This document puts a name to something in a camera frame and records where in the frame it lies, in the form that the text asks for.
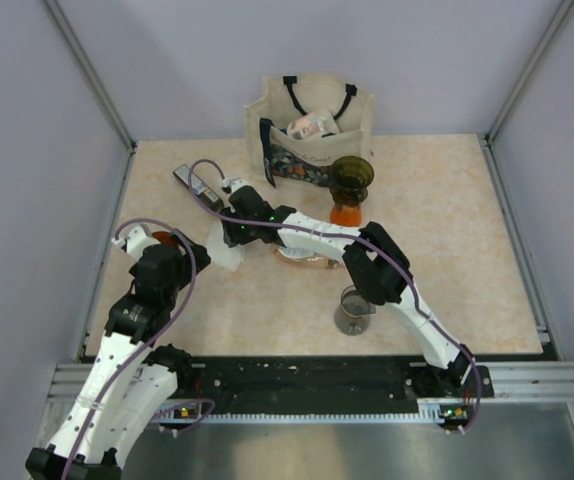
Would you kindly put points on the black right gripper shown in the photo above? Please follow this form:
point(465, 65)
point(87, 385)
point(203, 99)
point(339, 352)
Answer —
point(233, 237)

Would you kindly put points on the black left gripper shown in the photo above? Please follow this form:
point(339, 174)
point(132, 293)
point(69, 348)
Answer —
point(184, 262)

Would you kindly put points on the dark green glass dripper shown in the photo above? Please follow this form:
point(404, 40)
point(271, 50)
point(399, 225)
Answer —
point(350, 177)

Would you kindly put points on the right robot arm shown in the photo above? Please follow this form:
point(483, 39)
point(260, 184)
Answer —
point(379, 270)

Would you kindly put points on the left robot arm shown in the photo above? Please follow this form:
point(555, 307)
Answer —
point(131, 376)

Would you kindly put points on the black rectangular box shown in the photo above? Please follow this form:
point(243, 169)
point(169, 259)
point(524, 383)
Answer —
point(206, 195)

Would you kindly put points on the pink liquid soap bottle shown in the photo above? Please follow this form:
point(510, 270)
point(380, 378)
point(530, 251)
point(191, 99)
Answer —
point(303, 258)

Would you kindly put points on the beige canvas tote bag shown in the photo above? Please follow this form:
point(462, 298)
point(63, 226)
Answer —
point(284, 99)

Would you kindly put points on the pink pouch in bag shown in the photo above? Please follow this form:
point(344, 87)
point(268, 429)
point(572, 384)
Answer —
point(314, 125)

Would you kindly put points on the dark glass beaker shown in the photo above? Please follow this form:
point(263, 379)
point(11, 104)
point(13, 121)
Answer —
point(353, 315)

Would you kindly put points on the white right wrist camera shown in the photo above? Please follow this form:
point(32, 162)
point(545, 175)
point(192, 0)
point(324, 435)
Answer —
point(230, 185)

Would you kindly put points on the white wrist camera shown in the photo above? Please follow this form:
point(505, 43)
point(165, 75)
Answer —
point(136, 241)
point(230, 185)

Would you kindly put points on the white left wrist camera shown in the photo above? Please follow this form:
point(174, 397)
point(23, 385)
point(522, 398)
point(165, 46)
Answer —
point(136, 241)

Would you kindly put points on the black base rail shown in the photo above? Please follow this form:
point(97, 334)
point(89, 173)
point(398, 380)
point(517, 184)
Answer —
point(319, 385)

